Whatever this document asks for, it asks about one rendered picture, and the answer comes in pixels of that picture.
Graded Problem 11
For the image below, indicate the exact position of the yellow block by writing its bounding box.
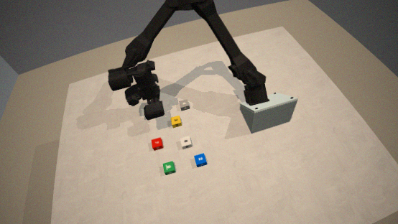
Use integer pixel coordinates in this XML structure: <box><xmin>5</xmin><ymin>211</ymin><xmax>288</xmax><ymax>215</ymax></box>
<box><xmin>170</xmin><ymin>116</ymin><xmax>182</xmax><ymax>128</ymax></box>

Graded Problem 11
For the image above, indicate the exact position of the blue block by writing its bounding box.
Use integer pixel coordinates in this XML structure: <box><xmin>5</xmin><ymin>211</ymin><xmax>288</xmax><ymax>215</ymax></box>
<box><xmin>194</xmin><ymin>154</ymin><xmax>207</xmax><ymax>167</ymax></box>

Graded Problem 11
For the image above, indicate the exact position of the red block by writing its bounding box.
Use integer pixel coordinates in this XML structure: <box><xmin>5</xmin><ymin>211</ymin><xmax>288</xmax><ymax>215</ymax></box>
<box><xmin>152</xmin><ymin>138</ymin><xmax>164</xmax><ymax>150</ymax></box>

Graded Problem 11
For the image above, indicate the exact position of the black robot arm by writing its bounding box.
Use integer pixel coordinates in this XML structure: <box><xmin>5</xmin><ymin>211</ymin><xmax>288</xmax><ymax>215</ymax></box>
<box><xmin>108</xmin><ymin>0</ymin><xmax>269</xmax><ymax>106</ymax></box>

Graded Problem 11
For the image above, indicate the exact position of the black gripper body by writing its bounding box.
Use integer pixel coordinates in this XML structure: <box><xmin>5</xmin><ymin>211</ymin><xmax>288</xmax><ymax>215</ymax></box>
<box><xmin>138</xmin><ymin>73</ymin><xmax>165</xmax><ymax>120</ymax></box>

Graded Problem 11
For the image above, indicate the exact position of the green block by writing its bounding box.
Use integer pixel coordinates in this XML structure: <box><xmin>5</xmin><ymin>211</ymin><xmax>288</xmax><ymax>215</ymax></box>
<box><xmin>163</xmin><ymin>161</ymin><xmax>176</xmax><ymax>175</ymax></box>

